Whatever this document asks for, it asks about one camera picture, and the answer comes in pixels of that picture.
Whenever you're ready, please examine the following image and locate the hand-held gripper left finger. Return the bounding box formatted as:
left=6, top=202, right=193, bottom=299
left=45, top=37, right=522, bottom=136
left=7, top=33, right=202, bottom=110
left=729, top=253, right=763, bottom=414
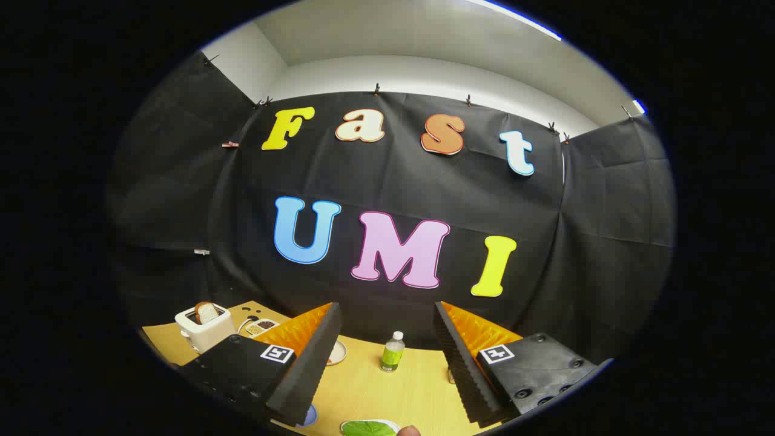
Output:
left=179, top=302, right=343, bottom=428

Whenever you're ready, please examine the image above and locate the black backdrop cloth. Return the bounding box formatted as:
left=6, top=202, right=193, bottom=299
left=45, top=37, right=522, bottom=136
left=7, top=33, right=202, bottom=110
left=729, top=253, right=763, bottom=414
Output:
left=106, top=51, right=677, bottom=364

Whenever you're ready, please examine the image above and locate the green label plastic bottle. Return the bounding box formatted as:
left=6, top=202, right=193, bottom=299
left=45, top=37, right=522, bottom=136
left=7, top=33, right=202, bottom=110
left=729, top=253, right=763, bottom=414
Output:
left=380, top=331, right=406, bottom=372

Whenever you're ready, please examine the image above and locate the green lettuce leaf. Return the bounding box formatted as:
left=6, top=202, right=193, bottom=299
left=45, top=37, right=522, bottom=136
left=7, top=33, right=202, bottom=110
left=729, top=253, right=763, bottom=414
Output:
left=342, top=421, right=397, bottom=436

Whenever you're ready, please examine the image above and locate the white toaster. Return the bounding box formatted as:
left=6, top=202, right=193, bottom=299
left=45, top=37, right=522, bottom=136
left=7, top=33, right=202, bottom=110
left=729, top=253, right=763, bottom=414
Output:
left=175, top=304, right=236, bottom=354

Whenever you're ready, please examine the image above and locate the white plate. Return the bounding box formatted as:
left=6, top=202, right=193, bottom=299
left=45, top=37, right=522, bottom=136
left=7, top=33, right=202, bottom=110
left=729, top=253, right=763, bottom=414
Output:
left=339, top=418, right=402, bottom=436

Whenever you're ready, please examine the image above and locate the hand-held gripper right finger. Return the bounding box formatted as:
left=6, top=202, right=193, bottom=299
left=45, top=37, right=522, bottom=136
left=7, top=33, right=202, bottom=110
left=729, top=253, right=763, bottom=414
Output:
left=432, top=300, right=613, bottom=428

